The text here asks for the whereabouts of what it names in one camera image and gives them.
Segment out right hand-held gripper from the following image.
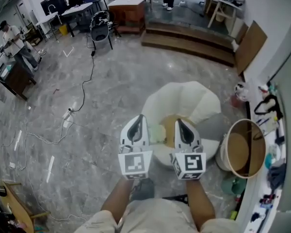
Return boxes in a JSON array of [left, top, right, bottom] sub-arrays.
[[169, 118, 207, 181]]

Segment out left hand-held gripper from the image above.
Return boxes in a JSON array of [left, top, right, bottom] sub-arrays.
[[118, 115, 153, 181]]

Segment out green snack packet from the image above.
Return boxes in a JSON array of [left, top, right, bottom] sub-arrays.
[[148, 124, 167, 144]]

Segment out white flower-shaped floor cushion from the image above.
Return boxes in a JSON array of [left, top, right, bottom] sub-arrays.
[[141, 81, 222, 167]]

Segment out person's left forearm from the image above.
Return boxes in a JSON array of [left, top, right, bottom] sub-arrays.
[[100, 177, 136, 228]]

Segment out person's right forearm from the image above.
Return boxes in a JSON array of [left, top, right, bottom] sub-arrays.
[[186, 180, 216, 230]]

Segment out red waste bin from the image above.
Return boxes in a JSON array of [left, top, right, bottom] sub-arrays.
[[230, 81, 250, 108]]

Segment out white power strip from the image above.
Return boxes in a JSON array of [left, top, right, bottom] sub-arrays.
[[62, 108, 75, 121]]

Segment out person's beige shirt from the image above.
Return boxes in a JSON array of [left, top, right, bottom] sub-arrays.
[[74, 198, 238, 233]]

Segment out teal cloth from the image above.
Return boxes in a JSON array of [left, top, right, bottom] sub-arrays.
[[264, 153, 274, 168]]

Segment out plaid cloth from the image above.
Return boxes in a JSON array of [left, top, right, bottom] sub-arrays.
[[266, 163, 287, 190]]

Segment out wooden platform steps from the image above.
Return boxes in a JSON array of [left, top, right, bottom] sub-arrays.
[[141, 20, 236, 67]]

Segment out cola bottle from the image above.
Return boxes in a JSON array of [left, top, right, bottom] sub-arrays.
[[259, 194, 276, 205]]

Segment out grey chair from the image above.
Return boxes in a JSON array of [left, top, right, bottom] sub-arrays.
[[89, 10, 122, 50]]

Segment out white window sill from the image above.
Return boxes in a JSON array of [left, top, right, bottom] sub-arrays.
[[235, 81, 288, 233]]

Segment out wooden board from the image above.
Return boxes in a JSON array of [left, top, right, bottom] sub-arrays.
[[235, 20, 268, 76]]

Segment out brown cabinet white top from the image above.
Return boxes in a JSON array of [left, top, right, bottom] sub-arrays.
[[108, 0, 146, 35]]

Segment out dark wooden desk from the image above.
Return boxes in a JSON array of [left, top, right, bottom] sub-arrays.
[[0, 59, 37, 101]]

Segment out black table white top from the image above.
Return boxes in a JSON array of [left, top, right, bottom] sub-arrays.
[[62, 2, 95, 37]]

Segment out white wooden table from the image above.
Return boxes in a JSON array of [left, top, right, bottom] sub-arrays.
[[203, 0, 245, 29]]

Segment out white sink table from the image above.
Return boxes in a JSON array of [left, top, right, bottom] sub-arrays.
[[35, 5, 63, 42]]

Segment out black cabinet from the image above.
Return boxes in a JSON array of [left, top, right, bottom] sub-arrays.
[[40, 0, 70, 17]]

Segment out black cable bundle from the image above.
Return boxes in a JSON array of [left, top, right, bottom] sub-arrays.
[[162, 194, 189, 206]]

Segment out black floor cable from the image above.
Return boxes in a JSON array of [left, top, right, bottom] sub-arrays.
[[74, 50, 96, 113]]

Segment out black strap bag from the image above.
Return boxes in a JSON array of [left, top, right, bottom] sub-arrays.
[[254, 94, 284, 120]]

